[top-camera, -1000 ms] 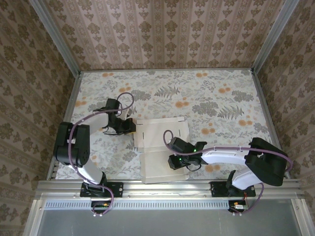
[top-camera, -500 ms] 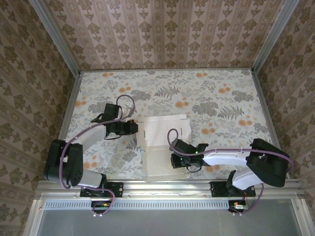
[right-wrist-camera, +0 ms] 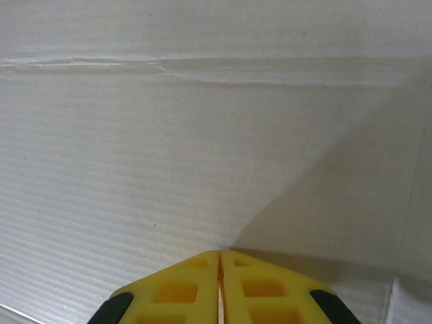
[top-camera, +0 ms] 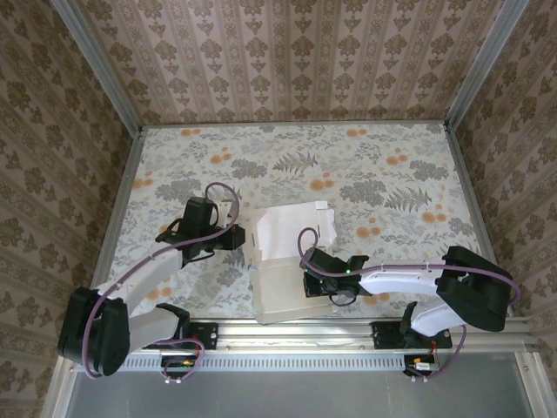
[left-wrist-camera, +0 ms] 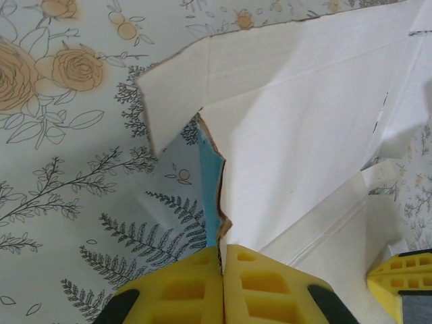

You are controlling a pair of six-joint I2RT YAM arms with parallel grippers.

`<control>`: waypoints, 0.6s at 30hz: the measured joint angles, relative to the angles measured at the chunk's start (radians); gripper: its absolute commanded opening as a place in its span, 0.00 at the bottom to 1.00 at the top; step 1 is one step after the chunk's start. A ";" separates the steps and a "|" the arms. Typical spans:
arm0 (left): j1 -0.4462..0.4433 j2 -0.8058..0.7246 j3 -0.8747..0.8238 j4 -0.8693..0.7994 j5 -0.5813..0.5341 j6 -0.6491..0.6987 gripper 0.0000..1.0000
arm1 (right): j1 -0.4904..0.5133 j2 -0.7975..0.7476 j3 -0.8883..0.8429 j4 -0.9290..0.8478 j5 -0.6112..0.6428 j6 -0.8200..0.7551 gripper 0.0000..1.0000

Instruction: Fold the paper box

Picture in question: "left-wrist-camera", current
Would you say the floral table cover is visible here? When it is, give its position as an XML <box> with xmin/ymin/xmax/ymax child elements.
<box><xmin>0</xmin><ymin>0</ymin><xmax>432</xmax><ymax>324</ymax></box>

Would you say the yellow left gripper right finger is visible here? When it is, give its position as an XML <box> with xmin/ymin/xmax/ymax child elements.
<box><xmin>222</xmin><ymin>244</ymin><xmax>359</xmax><ymax>324</ymax></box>

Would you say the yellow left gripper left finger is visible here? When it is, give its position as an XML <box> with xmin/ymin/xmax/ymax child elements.
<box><xmin>90</xmin><ymin>246</ymin><xmax>225</xmax><ymax>324</ymax></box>

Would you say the teal paper box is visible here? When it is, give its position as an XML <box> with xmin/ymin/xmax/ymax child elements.
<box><xmin>136</xmin><ymin>0</ymin><xmax>432</xmax><ymax>271</ymax></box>

